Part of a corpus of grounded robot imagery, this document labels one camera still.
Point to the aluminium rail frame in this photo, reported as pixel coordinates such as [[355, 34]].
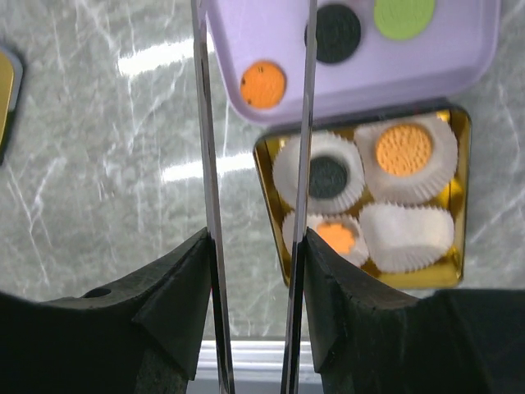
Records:
[[256, 361]]

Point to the green round cookie right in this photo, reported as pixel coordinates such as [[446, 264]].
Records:
[[403, 19]]

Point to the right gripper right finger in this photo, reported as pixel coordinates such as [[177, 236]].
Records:
[[367, 337]]

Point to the gold cookie tin base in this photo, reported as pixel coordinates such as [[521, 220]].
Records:
[[447, 271]]

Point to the white paper cup back-right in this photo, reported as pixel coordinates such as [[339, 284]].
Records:
[[421, 186]]

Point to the lavender plastic tray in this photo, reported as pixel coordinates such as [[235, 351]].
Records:
[[449, 55]]

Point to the orange chocolate chip cookie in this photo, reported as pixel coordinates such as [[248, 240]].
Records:
[[263, 85]]

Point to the black sandwich cookie on tray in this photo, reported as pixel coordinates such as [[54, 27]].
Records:
[[338, 33]]

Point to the black sandwich cookie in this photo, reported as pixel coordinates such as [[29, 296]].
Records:
[[338, 33], [327, 178]]

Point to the orange flower cookie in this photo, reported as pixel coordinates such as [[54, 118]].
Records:
[[337, 236]]

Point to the white paper cup front-right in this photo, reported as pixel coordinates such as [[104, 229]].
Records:
[[405, 239]]

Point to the gold tin lid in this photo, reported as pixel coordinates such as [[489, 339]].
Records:
[[12, 72]]

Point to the orange round dotted cookie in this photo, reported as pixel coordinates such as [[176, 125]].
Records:
[[404, 149]]

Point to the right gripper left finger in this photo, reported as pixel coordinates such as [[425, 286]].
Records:
[[141, 333]]

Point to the metal tongs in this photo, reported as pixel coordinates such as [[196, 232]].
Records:
[[291, 361]]

